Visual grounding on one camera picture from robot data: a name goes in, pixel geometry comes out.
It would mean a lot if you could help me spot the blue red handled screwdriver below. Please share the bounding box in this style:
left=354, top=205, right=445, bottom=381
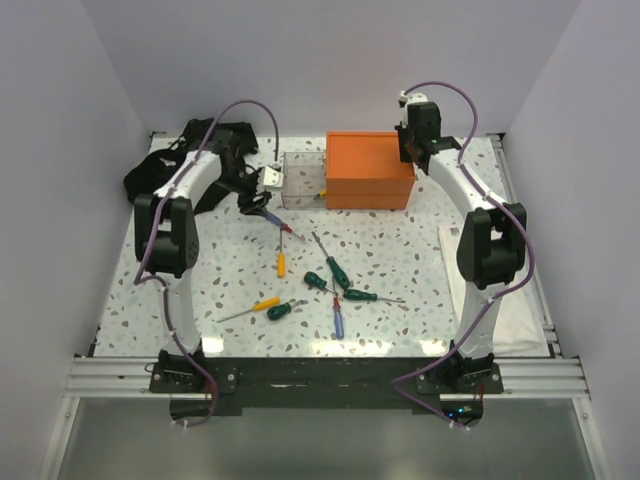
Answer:
left=262, top=210, right=304, bottom=241

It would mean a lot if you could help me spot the clear plastic drawer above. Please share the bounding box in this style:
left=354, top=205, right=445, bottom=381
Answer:
left=281, top=151, right=326, bottom=210

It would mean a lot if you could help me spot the orange drawer cabinet box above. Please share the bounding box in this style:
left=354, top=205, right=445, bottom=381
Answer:
left=326, top=131, right=416, bottom=210

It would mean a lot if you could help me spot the yellow screwdriver long shaft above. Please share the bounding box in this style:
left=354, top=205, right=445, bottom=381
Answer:
left=218, top=297, right=281, bottom=323

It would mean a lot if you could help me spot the long green screwdriver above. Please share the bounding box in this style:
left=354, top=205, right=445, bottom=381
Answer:
left=312, top=232, right=351, bottom=290

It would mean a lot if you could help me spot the green screwdriver pointing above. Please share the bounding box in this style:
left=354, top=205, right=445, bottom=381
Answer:
left=343, top=289, right=404, bottom=303

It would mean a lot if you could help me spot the blue screwdriver red collar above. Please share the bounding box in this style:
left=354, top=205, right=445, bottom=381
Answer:
left=333, top=296, right=345, bottom=340

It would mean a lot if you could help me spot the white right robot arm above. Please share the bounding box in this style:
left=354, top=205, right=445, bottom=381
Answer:
left=395, top=93, right=526, bottom=393

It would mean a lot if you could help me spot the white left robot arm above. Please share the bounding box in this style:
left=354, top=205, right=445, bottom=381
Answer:
left=134, top=128, right=271, bottom=355

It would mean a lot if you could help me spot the black crumpled cloth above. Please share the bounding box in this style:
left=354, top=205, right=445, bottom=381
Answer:
left=123, top=117, right=258, bottom=204

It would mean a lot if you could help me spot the stubby green screwdriver centre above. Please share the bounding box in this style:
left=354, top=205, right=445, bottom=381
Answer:
left=303, top=271, right=337, bottom=295

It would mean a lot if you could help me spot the stubby green screwdriver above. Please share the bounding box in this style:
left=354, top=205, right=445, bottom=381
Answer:
left=266, top=300, right=308, bottom=321
left=303, top=271, right=337, bottom=295

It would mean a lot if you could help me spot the stubby green screwdriver lower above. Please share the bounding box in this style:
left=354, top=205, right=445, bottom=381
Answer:
left=266, top=300, right=308, bottom=321

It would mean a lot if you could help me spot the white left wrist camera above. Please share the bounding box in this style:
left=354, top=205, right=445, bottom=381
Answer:
left=260, top=161, right=285, bottom=192

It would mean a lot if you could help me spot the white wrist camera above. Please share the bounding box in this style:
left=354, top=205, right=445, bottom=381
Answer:
left=260, top=161, right=285, bottom=192
left=398, top=91, right=429, bottom=108

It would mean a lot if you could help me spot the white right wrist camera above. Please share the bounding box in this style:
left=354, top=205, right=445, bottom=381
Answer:
left=398, top=91, right=429, bottom=108

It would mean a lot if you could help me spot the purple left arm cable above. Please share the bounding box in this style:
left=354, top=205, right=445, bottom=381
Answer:
left=132, top=100, right=281, bottom=428

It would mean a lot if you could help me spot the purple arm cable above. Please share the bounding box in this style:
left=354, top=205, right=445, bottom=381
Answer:
left=391, top=81, right=536, bottom=431
left=132, top=100, right=281, bottom=428

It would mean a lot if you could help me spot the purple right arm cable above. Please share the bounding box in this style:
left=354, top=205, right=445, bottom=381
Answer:
left=391, top=81, right=536, bottom=431

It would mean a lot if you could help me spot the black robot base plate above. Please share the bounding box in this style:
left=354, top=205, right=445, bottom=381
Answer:
left=145, top=352, right=504, bottom=423

